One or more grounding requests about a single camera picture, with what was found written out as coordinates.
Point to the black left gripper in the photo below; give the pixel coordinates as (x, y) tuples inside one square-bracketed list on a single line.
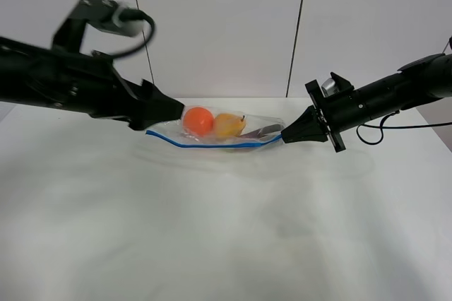
[(90, 83)]

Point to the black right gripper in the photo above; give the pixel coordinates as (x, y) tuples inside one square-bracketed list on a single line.
[(327, 118)]

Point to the clear zip bag blue seal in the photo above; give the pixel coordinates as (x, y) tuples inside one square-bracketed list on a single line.
[(260, 131)]

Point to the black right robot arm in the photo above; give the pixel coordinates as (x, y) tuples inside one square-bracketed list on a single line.
[(417, 83)]

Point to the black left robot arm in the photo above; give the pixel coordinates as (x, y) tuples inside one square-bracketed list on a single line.
[(17, 57)]

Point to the orange fruit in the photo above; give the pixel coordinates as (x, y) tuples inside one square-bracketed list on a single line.
[(198, 121)]

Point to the yellow pear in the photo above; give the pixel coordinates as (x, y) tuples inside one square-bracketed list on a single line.
[(228, 125)]

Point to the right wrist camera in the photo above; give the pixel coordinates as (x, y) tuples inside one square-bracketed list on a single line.
[(330, 87)]

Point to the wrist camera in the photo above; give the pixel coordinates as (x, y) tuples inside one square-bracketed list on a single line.
[(120, 19), (330, 87)]

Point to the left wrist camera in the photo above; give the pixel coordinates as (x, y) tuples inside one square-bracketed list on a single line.
[(120, 19)]

